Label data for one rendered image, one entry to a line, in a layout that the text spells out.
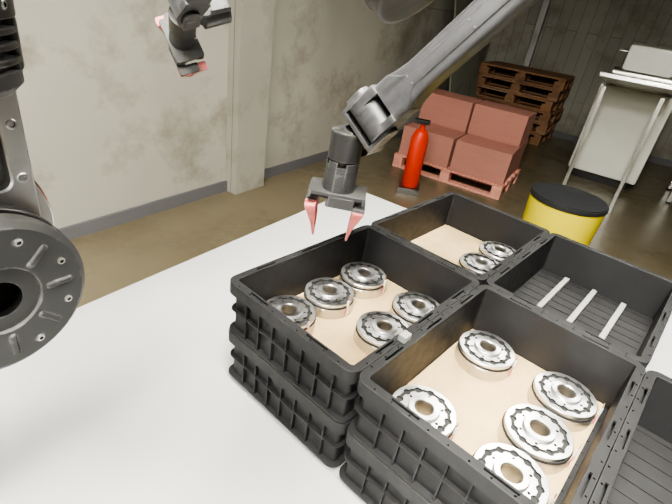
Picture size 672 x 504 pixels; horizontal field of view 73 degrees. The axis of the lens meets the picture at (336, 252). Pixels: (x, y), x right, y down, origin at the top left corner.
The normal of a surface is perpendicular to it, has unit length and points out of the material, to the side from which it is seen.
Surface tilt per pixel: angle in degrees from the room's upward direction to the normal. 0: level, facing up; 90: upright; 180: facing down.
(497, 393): 0
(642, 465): 0
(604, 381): 90
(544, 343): 90
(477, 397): 0
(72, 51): 90
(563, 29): 90
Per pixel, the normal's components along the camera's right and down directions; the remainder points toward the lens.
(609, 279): -0.67, 0.29
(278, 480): 0.14, -0.86
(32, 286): 0.81, 0.38
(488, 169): -0.50, 0.37
